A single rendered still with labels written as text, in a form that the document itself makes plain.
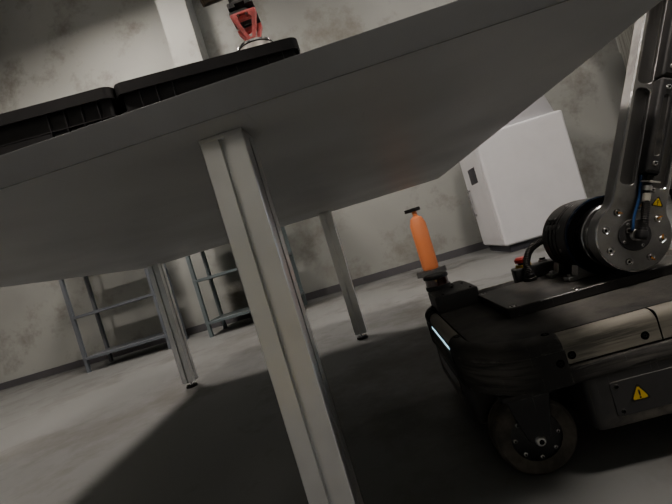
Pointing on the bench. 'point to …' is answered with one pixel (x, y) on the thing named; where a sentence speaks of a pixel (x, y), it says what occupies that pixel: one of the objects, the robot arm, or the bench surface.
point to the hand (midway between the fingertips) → (254, 44)
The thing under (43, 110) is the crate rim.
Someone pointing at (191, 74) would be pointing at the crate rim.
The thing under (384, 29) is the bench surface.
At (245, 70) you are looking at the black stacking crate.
